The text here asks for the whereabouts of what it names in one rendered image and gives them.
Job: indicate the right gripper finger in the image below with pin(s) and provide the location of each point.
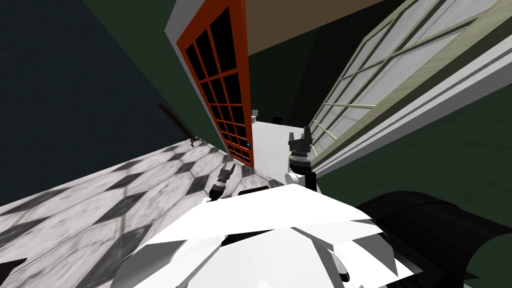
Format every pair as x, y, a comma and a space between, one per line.
307, 133
291, 137

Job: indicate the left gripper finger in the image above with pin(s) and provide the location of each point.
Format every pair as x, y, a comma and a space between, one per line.
221, 174
232, 168

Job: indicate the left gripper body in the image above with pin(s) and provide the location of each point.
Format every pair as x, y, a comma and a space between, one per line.
224, 178

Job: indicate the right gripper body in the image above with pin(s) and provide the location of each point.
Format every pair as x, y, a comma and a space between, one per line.
300, 145

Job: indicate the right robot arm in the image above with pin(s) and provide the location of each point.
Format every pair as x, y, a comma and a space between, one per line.
432, 236

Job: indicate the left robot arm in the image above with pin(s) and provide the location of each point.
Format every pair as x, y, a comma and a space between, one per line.
216, 192

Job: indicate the dark brown thin stand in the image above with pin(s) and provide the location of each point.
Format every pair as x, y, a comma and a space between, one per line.
176, 120

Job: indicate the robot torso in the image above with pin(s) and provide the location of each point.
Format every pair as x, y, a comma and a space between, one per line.
276, 248

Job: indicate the red glazed door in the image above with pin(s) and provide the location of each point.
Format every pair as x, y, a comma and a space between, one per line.
218, 76

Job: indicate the pale green glazed door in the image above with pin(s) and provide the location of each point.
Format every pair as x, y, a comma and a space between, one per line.
400, 60

